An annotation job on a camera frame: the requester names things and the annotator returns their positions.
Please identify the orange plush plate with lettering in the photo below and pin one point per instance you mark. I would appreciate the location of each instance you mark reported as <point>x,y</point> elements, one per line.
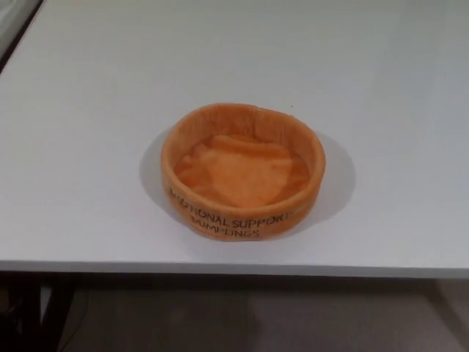
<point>242,183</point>

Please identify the dark metal table leg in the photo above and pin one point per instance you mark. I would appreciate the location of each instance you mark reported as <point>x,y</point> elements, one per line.
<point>55,311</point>

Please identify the black-edged grey board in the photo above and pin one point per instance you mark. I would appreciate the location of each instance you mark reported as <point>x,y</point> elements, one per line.
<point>16,40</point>

